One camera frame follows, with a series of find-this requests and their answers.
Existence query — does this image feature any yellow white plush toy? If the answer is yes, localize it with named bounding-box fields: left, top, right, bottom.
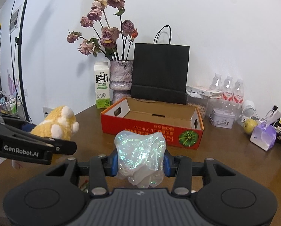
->
left=12, top=105, right=80, bottom=170

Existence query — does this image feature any black tripod light stand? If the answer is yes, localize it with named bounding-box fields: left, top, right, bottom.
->
left=15, top=0, right=31, bottom=122

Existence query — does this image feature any dried pink rose bouquet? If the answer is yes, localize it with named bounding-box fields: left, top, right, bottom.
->
left=66, top=0, right=138, bottom=61

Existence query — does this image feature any clear container with seeds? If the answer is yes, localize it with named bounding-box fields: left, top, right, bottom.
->
left=186, top=91, right=209, bottom=119

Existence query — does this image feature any white pink flat carton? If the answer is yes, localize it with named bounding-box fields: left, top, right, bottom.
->
left=186, top=86, right=223, bottom=98

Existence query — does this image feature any clear water bottle middle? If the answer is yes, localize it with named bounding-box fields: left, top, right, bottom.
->
left=222, top=76, right=234, bottom=101

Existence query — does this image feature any purple white tissue pack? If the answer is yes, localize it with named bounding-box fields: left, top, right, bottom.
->
left=250, top=122, right=276, bottom=152

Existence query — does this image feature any clear water bottle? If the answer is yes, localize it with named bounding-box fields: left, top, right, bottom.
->
left=210, top=73, right=223, bottom=91
left=222, top=76, right=234, bottom=101
left=233, top=79, right=244, bottom=104

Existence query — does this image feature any yellow green pear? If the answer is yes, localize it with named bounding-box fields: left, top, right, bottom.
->
left=243, top=118, right=258, bottom=135

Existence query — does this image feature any orange cardboard pumpkin box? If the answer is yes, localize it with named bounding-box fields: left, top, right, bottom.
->
left=101, top=97, right=204, bottom=150

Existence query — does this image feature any clear water bottle left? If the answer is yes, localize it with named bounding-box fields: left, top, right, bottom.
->
left=210, top=73, right=223, bottom=91

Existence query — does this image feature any black paper shopping bag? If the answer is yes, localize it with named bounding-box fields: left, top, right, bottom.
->
left=131, top=31, right=190, bottom=105

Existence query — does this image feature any iridescent white plastic bag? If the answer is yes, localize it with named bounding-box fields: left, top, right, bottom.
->
left=114, top=131, right=167, bottom=188

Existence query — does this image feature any purple textured vase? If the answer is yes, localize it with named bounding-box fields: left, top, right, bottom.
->
left=109, top=60, right=133, bottom=104

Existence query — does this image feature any white round camera device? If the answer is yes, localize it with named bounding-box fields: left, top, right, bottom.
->
left=240, top=100, right=256, bottom=121

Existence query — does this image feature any white green milk carton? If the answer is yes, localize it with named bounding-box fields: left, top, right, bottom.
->
left=94, top=62, right=110, bottom=109

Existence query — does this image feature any clear water bottle right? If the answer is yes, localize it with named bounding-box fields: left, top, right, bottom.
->
left=233, top=79, right=244, bottom=104

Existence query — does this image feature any white floral tin box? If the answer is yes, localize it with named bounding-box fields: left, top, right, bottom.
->
left=209, top=108, right=235, bottom=129

